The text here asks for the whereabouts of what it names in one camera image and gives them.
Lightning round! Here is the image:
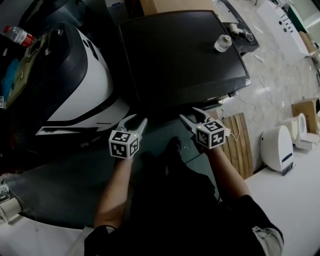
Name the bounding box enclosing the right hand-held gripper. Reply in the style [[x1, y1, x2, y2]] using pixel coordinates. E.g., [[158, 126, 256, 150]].
[[179, 106, 227, 151]]

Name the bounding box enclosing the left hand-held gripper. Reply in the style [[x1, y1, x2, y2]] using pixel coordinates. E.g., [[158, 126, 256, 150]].
[[108, 113, 149, 161]]

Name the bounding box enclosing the person's left forearm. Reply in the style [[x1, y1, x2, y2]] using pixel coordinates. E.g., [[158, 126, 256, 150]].
[[93, 155, 138, 230]]

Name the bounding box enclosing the person's right forearm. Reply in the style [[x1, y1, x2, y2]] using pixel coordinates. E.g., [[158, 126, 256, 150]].
[[204, 145, 253, 204]]

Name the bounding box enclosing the person's black shoe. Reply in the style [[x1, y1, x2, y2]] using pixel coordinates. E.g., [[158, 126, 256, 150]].
[[166, 136, 183, 156]]

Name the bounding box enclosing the wooden slatted pallet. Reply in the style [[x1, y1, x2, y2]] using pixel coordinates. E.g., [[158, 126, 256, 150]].
[[208, 112, 255, 180]]

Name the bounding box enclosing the black washing machine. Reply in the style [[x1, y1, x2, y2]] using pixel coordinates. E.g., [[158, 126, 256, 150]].
[[118, 9, 252, 111]]

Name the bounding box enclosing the white and dark robot machine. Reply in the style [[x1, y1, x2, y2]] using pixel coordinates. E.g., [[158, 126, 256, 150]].
[[14, 21, 131, 138]]

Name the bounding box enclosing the small clear bottle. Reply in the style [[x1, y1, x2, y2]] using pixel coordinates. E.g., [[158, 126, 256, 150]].
[[213, 34, 232, 54]]

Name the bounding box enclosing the white rounded appliance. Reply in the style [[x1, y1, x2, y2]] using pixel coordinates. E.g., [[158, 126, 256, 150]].
[[260, 124, 296, 176]]

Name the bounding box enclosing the dark green floor mat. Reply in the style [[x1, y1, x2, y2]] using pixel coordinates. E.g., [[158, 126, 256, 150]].
[[4, 116, 219, 230]]

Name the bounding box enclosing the black metal cart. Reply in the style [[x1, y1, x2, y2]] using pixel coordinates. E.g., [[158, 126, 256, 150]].
[[221, 0, 261, 55]]

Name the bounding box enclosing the tape roll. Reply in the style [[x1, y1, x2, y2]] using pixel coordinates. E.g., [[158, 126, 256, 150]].
[[229, 22, 242, 36]]

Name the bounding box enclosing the person's black clothing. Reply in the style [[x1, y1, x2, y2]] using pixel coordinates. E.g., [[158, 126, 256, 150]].
[[83, 147, 285, 256]]

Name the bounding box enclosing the white toilet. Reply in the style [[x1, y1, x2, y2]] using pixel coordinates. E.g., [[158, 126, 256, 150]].
[[289, 112, 320, 151]]

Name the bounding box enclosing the small cardboard box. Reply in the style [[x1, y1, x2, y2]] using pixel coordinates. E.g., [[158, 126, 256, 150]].
[[290, 97, 320, 134]]

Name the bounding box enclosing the large cardboard box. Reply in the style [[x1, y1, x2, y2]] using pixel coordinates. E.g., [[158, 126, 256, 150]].
[[139, 0, 214, 16]]

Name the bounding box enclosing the white curved panel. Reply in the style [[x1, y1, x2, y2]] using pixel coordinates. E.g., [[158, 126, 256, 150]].
[[256, 0, 311, 58]]

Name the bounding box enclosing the blue cloth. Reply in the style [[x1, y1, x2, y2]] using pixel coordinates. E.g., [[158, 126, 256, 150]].
[[0, 58, 20, 99]]

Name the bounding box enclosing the red label plastic water bottle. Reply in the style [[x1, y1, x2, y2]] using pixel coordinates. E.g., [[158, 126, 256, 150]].
[[3, 24, 36, 49]]

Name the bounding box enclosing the white floor cable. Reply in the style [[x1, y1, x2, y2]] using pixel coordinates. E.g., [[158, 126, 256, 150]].
[[234, 54, 281, 124]]

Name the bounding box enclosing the beige board frame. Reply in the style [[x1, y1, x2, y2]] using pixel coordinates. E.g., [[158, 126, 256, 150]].
[[4, 26, 64, 110]]

